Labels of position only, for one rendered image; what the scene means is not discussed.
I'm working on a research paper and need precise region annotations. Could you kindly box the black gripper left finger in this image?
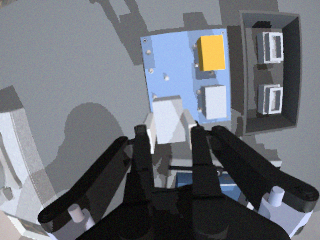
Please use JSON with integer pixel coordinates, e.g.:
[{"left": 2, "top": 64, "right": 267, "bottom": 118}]
[{"left": 37, "top": 113, "right": 156, "bottom": 240}]

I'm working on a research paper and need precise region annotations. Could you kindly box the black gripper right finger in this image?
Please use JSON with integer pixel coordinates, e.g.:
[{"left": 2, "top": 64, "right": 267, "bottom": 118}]
[{"left": 183, "top": 108, "right": 319, "bottom": 240}]

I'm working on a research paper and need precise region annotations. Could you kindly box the yellow rectangular block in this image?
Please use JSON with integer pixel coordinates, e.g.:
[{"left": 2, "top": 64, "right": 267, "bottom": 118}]
[{"left": 197, "top": 35, "right": 225, "bottom": 71}]

